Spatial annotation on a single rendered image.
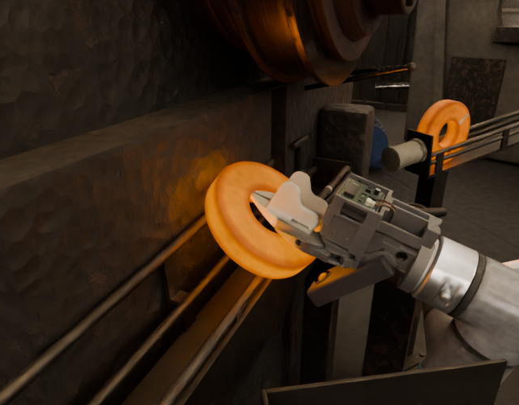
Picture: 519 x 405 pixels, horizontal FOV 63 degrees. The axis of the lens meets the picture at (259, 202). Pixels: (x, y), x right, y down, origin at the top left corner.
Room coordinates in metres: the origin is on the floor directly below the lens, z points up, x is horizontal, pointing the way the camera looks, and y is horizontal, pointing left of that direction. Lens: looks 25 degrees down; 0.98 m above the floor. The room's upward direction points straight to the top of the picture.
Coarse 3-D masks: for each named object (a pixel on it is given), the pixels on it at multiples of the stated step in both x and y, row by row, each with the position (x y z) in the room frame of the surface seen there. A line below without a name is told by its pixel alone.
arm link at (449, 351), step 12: (432, 312) 0.44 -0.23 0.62; (432, 324) 0.42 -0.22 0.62; (444, 324) 0.41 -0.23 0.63; (432, 336) 0.40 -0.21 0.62; (444, 336) 0.37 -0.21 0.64; (456, 336) 0.36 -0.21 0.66; (432, 348) 0.38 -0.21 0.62; (444, 348) 0.36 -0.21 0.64; (456, 348) 0.35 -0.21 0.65; (468, 348) 0.34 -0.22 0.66; (432, 360) 0.37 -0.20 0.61; (444, 360) 0.35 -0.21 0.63; (456, 360) 0.34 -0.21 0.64; (468, 360) 0.34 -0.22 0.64; (480, 360) 0.33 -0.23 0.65
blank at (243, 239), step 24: (240, 168) 0.50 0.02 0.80; (264, 168) 0.53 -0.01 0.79; (216, 192) 0.44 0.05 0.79; (240, 192) 0.46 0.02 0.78; (216, 216) 0.42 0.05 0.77; (240, 216) 0.43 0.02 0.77; (216, 240) 0.42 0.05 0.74; (240, 240) 0.40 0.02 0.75; (264, 240) 0.42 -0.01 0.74; (240, 264) 0.40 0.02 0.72; (264, 264) 0.40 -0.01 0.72; (288, 264) 0.41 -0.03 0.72
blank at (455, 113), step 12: (432, 108) 1.00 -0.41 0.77; (444, 108) 0.98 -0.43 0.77; (456, 108) 1.01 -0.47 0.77; (432, 120) 0.97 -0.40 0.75; (444, 120) 0.99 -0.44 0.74; (456, 120) 1.01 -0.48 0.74; (468, 120) 1.03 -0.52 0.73; (432, 132) 0.97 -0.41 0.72; (456, 132) 1.02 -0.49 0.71; (468, 132) 1.04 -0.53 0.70; (444, 144) 1.02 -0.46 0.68
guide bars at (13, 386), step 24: (312, 168) 0.76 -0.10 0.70; (168, 264) 0.39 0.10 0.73; (216, 264) 0.45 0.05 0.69; (120, 288) 0.33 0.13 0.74; (168, 288) 0.39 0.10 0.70; (96, 312) 0.30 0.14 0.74; (192, 312) 0.40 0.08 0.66; (72, 336) 0.27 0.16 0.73; (48, 360) 0.25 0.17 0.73; (24, 384) 0.23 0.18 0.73; (120, 384) 0.28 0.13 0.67
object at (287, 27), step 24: (264, 0) 0.49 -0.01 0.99; (288, 0) 0.47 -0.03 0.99; (264, 24) 0.51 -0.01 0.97; (288, 24) 0.50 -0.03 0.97; (312, 24) 0.52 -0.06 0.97; (264, 48) 0.54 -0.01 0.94; (288, 48) 0.53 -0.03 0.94; (312, 48) 0.52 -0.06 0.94; (288, 72) 0.60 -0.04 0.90; (312, 72) 0.54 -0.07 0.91; (336, 72) 0.62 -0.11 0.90
